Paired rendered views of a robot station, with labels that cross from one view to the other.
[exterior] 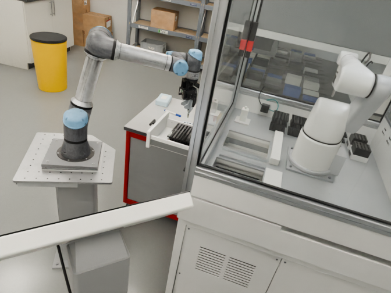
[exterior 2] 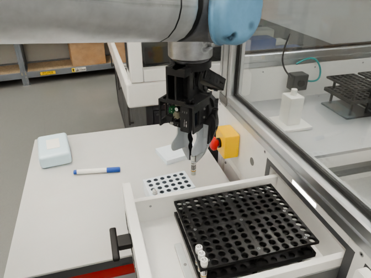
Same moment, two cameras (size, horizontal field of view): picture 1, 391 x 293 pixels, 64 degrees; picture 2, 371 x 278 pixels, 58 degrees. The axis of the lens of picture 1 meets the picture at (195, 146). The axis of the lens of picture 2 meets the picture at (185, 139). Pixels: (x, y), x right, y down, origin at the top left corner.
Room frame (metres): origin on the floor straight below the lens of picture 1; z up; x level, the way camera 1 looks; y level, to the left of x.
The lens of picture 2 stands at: (1.18, 0.36, 1.35)
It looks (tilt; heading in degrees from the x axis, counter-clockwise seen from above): 29 degrees down; 332
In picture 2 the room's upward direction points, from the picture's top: straight up
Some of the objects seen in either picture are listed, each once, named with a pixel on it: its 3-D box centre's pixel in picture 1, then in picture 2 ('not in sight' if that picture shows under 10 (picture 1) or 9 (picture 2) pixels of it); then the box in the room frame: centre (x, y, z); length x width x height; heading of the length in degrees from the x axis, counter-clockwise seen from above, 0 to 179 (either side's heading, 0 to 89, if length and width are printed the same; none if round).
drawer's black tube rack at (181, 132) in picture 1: (189, 139); (239, 231); (1.56, 0.04, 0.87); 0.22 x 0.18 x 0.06; 78
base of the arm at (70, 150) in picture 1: (75, 144); not in sight; (1.35, 0.62, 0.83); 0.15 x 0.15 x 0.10
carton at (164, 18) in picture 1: (164, 18); not in sight; (5.57, 0.91, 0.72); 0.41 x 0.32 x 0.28; 85
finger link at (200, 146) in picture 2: (188, 106); (197, 146); (1.66, 0.08, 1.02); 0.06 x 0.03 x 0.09; 123
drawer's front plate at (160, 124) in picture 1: (157, 128); (138, 252); (1.60, 0.24, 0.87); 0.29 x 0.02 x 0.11; 168
